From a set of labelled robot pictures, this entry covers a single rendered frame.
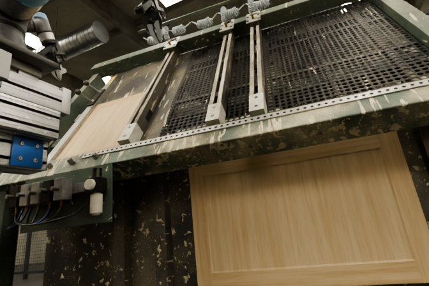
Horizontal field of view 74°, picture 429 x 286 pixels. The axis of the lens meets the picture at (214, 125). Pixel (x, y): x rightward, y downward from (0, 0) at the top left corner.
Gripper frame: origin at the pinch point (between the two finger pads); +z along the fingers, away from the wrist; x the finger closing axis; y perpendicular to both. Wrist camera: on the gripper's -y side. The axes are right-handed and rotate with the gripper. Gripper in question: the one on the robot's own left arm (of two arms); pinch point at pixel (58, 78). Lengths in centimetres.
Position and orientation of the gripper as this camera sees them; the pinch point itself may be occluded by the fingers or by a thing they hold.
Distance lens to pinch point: 179.4
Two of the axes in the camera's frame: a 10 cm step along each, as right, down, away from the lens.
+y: 3.4, -2.2, 9.1
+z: 3.0, 9.5, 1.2
